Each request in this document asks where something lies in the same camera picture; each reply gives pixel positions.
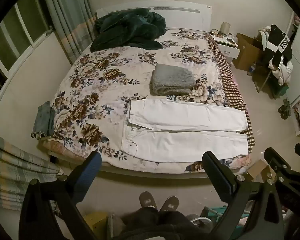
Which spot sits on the cream table lamp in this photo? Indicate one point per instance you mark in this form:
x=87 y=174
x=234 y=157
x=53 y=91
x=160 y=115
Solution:
x=225 y=28

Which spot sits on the chair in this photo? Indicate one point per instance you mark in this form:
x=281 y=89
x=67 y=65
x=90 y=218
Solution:
x=263 y=77

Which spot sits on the large cardboard box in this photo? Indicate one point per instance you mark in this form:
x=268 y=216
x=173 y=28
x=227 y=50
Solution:
x=247 y=52

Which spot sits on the white framed window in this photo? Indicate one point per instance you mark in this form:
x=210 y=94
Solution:
x=13 y=36

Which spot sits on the yellow box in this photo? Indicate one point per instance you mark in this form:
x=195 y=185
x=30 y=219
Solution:
x=96 y=222

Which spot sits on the dark green fleece blanket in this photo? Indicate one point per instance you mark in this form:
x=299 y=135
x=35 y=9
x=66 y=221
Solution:
x=128 y=30

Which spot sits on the person's right grey slipper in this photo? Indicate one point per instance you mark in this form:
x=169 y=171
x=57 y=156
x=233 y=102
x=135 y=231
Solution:
x=169 y=203

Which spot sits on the bed with floral cover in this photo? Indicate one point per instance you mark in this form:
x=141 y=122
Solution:
x=105 y=80

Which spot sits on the person's dark trouser legs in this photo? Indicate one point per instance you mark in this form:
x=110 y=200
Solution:
x=152 y=226

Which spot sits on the white bed headboard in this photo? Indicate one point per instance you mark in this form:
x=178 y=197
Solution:
x=180 y=13

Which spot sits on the person's left grey slipper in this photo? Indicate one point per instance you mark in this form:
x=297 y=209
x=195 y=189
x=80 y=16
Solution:
x=147 y=199

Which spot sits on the white pants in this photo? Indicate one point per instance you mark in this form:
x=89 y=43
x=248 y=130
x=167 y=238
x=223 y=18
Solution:
x=187 y=133

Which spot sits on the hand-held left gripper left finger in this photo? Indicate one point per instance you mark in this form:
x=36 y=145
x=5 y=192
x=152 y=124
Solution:
x=90 y=171

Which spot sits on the pair of green shoes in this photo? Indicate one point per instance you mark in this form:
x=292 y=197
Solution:
x=285 y=108

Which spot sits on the green striped curtain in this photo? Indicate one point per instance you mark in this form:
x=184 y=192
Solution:
x=67 y=20
x=15 y=175

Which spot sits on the white nightstand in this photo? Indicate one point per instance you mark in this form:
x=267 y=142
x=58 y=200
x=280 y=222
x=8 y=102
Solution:
x=227 y=47

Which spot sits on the person's grey slipper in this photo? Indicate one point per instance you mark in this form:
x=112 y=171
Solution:
x=147 y=199
x=169 y=203

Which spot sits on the folded blue jeans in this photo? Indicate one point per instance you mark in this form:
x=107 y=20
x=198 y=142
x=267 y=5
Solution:
x=43 y=118

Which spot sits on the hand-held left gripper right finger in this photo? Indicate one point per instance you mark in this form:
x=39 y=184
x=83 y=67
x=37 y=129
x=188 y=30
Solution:
x=215 y=176

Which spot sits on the brown checked bed sheet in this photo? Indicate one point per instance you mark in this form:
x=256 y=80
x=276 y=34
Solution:
x=231 y=80

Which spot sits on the small cardboard box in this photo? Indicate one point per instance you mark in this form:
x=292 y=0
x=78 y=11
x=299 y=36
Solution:
x=259 y=170

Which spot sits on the grey folded blanket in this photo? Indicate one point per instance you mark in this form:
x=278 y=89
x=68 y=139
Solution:
x=171 y=80

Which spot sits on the bed frame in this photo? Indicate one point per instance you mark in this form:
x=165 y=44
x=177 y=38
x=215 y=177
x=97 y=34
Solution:
x=145 y=171

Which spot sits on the teal plastic crate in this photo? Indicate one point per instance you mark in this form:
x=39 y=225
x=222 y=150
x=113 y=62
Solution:
x=215 y=212

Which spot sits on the black and white jacket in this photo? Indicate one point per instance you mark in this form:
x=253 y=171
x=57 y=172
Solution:
x=280 y=43

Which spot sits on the white garment on chair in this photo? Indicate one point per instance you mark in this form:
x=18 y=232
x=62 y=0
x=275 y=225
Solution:
x=282 y=73

